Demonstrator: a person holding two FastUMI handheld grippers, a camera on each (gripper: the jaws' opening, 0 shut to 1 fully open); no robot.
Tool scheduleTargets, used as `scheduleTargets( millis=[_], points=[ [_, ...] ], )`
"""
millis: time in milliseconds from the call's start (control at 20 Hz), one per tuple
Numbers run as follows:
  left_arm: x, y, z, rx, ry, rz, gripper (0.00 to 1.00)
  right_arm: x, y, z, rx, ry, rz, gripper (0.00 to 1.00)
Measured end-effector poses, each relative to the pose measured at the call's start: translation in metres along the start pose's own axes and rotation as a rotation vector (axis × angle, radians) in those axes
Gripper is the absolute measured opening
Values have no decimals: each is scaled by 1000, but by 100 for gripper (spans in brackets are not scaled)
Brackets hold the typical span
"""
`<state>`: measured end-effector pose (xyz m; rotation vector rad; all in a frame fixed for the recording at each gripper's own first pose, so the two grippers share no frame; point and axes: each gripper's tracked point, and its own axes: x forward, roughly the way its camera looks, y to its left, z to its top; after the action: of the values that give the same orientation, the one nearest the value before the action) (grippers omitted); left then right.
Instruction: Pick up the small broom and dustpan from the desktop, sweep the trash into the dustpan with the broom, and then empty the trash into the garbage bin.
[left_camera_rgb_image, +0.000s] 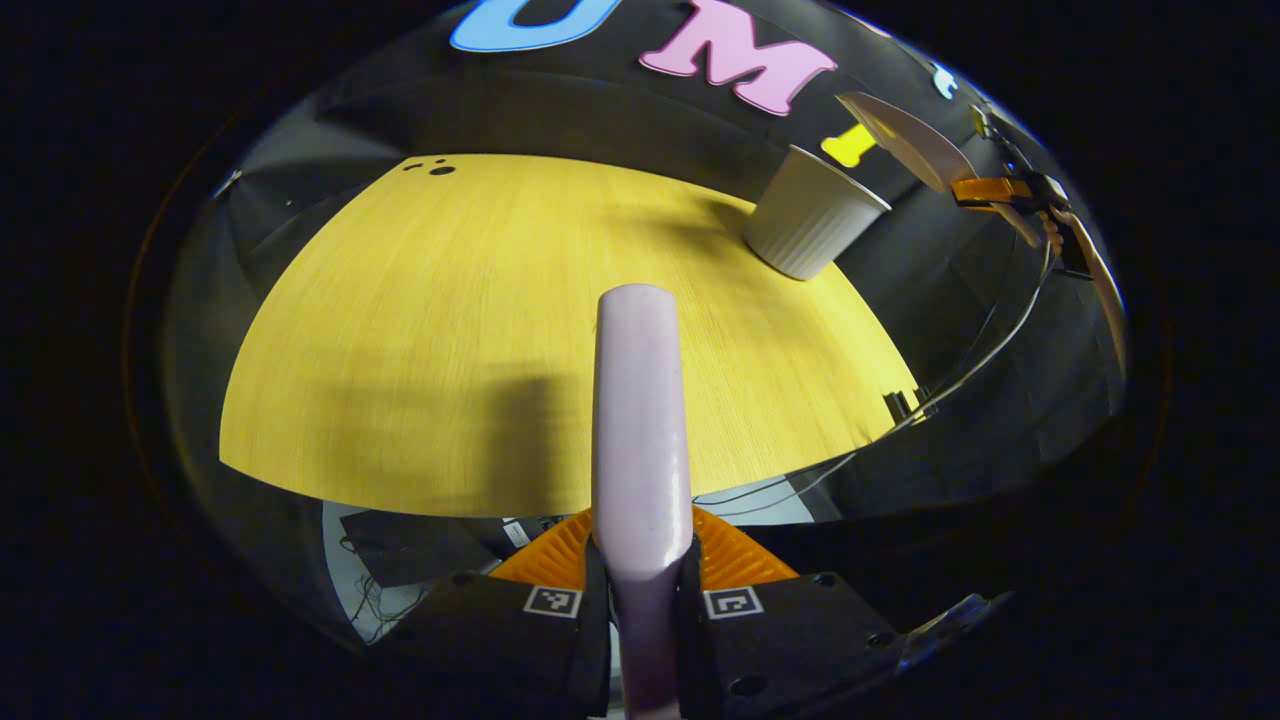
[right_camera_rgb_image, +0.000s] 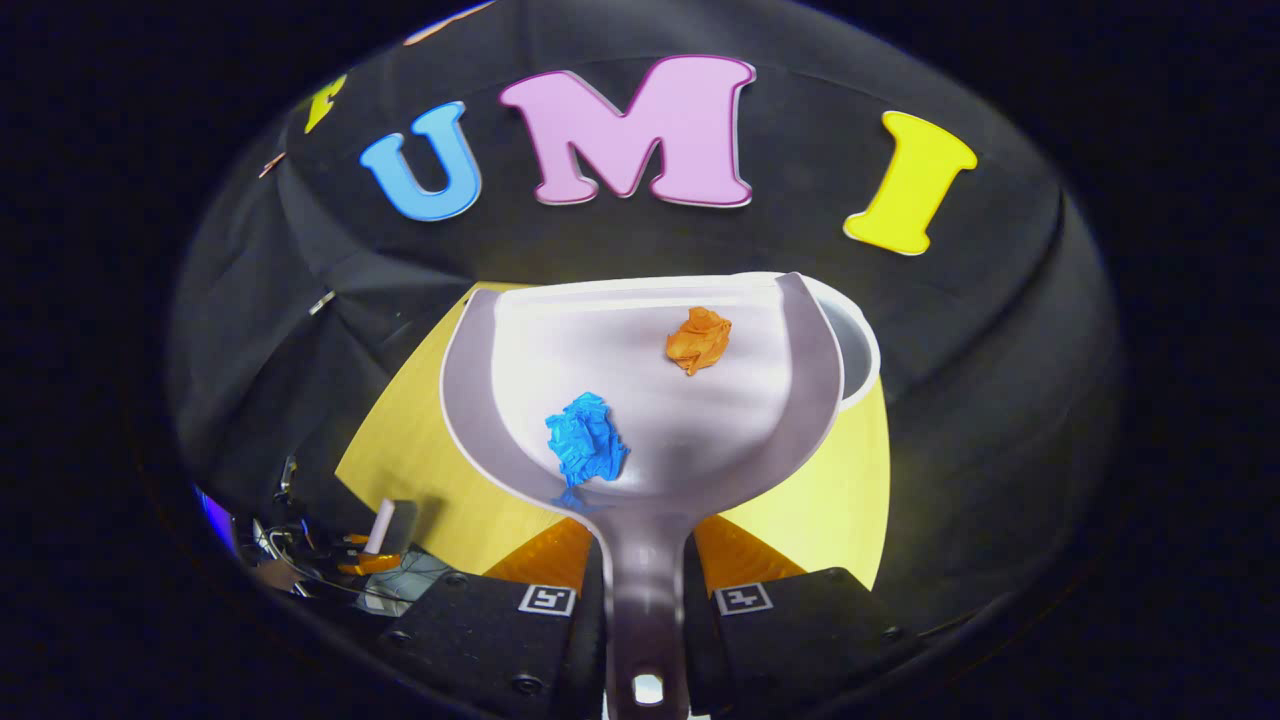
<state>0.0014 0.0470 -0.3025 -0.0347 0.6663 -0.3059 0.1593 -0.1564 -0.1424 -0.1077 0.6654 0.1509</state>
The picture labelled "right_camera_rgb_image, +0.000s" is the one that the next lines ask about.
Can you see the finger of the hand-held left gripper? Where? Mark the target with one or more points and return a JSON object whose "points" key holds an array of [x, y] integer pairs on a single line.
{"points": [[370, 563]]}

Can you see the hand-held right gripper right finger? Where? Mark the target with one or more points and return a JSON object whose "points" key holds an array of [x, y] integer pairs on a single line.
{"points": [[790, 640]]}

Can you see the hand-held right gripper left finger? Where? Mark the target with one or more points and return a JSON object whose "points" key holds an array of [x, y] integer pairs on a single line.
{"points": [[490, 640]]}

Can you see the small pink broom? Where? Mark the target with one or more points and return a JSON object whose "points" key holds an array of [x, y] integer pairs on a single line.
{"points": [[380, 525]]}

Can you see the blue paper trash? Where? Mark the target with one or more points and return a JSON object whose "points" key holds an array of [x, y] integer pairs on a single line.
{"points": [[585, 442]]}

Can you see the pink dustpan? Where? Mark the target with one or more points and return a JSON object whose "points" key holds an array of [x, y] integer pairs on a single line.
{"points": [[640, 420]]}

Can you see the white ribbed garbage bin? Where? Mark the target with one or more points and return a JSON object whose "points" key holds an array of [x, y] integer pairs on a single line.
{"points": [[855, 350]]}

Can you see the orange paper trash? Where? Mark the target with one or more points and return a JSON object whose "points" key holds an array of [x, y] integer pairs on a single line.
{"points": [[698, 340]]}

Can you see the white clip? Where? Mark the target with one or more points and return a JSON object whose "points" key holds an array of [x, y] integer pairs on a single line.
{"points": [[322, 302]]}

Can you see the black backdrop cloth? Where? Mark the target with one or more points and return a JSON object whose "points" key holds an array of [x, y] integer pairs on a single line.
{"points": [[1000, 300]]}

